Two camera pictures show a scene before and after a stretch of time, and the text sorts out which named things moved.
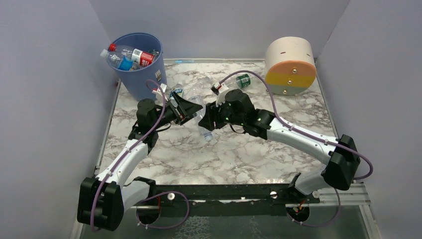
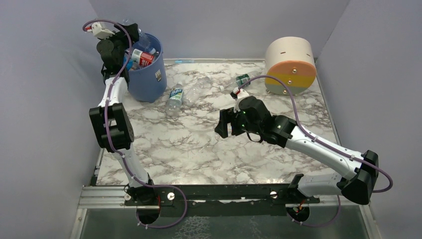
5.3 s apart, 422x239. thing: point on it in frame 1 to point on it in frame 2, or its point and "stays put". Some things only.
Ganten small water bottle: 200,115 to 143,38
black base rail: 257,199 stays put
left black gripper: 179,112 to 131,33
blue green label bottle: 179,90 stays put
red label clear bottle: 143,58 stays put
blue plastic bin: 136,80 stays put
